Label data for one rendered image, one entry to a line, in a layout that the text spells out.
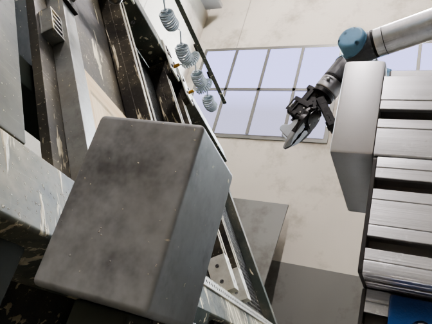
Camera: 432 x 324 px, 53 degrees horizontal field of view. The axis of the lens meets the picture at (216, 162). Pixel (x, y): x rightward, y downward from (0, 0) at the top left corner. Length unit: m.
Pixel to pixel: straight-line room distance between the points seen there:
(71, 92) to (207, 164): 0.51
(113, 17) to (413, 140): 1.34
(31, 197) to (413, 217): 0.41
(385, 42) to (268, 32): 4.73
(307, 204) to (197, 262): 4.04
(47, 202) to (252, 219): 3.81
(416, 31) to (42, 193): 0.94
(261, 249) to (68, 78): 3.37
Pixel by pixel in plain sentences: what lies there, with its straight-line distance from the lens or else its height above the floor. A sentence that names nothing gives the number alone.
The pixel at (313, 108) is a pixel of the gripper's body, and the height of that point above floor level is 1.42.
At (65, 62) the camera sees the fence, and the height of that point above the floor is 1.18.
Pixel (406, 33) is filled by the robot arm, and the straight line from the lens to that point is 1.20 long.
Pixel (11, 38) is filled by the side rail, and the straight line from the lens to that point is 0.71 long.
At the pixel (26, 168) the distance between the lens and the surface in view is 0.57.
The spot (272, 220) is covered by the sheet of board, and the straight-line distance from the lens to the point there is 4.26.
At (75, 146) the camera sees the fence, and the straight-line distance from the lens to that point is 0.82.
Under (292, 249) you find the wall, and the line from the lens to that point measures 4.36.
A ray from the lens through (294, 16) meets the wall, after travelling 5.96.
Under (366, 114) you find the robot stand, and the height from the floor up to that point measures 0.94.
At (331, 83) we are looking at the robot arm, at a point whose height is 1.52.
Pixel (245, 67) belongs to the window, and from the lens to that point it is 5.59.
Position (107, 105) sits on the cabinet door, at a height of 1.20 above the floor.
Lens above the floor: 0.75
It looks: 22 degrees up
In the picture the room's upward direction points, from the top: 16 degrees clockwise
